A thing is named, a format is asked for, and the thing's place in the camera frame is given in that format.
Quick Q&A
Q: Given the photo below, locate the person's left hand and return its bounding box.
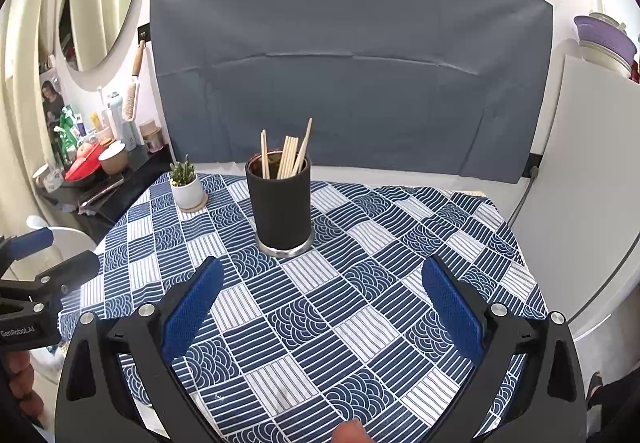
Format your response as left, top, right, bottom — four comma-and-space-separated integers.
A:
6, 351, 44, 419

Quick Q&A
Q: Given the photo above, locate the person's right hand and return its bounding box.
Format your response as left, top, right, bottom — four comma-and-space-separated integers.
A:
331, 419, 375, 443

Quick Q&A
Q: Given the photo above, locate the white chair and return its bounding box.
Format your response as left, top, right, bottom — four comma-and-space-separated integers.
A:
26, 216, 96, 260

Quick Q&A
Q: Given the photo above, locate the black side counter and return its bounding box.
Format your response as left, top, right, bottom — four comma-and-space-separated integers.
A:
37, 145, 171, 226

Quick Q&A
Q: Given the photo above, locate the red container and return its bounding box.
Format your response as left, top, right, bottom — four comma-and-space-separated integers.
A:
64, 143, 105, 182

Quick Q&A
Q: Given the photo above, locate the beige ceramic mug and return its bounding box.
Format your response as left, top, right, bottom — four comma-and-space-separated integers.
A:
99, 140, 128, 176

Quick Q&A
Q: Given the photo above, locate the round wooden coaster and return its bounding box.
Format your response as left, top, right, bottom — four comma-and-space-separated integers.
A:
178, 193, 208, 214

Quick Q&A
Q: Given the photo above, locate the white ceramic plant pot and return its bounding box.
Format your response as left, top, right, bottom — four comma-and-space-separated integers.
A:
170, 177, 205, 208

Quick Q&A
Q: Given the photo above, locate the green bottle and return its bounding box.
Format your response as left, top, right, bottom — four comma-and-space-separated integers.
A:
54, 105, 80, 152

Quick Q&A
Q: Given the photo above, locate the small green succulent plant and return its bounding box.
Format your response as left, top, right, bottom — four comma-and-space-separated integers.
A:
170, 156, 196, 188

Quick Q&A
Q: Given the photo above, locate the pink jar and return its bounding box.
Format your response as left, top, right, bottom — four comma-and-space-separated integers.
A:
139, 119, 165, 153

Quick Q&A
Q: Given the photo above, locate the framed photo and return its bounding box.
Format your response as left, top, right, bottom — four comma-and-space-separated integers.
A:
41, 79, 65, 130

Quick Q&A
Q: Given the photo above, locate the wooden hair brush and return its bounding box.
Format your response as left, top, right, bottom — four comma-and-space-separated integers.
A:
122, 40, 145, 122

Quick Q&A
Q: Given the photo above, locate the white spray bottle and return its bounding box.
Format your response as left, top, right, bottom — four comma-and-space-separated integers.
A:
106, 91, 128, 144

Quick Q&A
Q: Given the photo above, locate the white refrigerator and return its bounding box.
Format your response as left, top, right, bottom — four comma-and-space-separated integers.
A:
514, 56, 639, 338

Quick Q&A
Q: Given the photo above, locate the blue white checkered tablecloth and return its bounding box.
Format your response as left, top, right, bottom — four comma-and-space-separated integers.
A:
58, 174, 547, 442

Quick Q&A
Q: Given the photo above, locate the black steel utensil cup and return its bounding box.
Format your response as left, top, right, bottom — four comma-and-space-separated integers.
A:
245, 151, 314, 259

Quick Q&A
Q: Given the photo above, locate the grey backdrop cloth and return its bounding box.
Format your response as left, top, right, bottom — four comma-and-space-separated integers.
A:
150, 0, 553, 183

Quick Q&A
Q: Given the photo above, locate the purple lidded pot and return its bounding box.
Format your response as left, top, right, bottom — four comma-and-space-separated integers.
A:
574, 12, 637, 79

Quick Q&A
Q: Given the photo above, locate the black power cable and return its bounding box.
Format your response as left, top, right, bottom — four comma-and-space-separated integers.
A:
506, 164, 540, 224

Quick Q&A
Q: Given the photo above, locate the oval wall mirror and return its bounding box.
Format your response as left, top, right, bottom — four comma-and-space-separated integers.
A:
58, 0, 132, 73

